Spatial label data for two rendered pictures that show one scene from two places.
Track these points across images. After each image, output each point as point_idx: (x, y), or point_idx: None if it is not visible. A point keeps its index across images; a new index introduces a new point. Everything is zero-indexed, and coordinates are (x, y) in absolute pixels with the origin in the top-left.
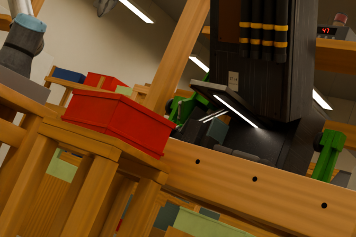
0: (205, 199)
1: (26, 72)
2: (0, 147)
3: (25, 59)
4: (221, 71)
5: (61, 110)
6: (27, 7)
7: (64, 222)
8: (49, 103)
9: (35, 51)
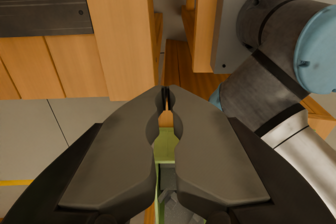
0: None
1: None
2: (191, 31)
3: None
4: None
5: (150, 19)
6: (318, 147)
7: None
8: (152, 55)
9: (283, 8)
